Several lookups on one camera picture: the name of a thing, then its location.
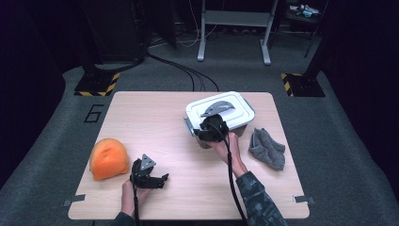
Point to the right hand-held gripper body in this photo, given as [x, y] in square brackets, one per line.
[215, 124]

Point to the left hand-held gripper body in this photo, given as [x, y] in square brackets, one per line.
[141, 175]

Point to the brown transparent storage box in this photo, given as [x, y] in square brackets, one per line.
[240, 130]

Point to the orange plush toy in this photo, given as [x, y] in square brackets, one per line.
[108, 160]

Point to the grey towel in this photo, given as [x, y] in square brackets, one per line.
[268, 150]

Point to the person's left hand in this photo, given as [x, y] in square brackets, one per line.
[130, 199]

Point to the person's right hand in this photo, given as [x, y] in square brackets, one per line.
[234, 155]

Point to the black yellow striped stand base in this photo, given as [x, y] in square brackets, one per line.
[94, 86]
[306, 86]

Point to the black cabinet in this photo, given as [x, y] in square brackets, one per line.
[116, 31]

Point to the cluttered dark shelf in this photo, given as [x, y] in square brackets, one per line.
[306, 11]

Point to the grey table edge bracket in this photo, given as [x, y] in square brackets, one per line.
[73, 199]
[303, 199]

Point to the white metal desk frame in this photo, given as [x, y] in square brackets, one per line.
[235, 18]

